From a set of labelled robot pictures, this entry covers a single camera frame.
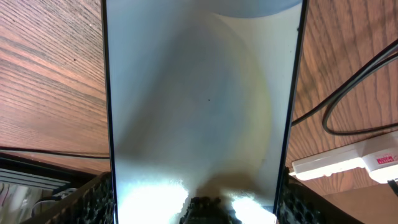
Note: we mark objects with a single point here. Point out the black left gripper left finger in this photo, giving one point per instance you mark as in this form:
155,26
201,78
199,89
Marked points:
93,203

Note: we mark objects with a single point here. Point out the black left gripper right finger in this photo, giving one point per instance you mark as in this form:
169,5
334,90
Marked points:
298,204

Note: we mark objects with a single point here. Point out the black samsung smartphone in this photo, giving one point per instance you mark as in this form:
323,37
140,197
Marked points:
199,99

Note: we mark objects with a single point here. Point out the white charger plug adapter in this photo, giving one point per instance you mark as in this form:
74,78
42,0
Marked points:
380,159

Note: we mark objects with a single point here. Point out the white power strip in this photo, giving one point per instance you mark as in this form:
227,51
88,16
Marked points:
334,161

